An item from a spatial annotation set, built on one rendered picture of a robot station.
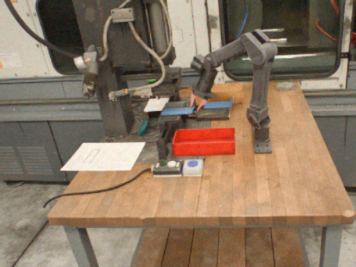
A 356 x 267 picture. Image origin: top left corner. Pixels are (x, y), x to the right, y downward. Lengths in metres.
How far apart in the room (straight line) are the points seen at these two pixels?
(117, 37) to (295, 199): 0.92
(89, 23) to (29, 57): 1.16
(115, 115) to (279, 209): 0.86
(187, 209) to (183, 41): 1.23
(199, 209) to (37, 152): 1.99
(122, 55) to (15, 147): 1.73
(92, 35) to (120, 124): 0.42
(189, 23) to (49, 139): 1.40
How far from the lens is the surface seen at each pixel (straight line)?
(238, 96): 1.75
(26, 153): 2.97
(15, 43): 2.60
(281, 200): 1.12
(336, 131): 2.29
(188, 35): 2.07
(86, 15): 1.46
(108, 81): 1.51
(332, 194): 1.17
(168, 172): 1.25
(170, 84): 1.43
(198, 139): 1.44
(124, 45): 1.43
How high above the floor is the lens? 1.63
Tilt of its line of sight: 26 degrees down
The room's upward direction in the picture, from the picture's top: 6 degrees counter-clockwise
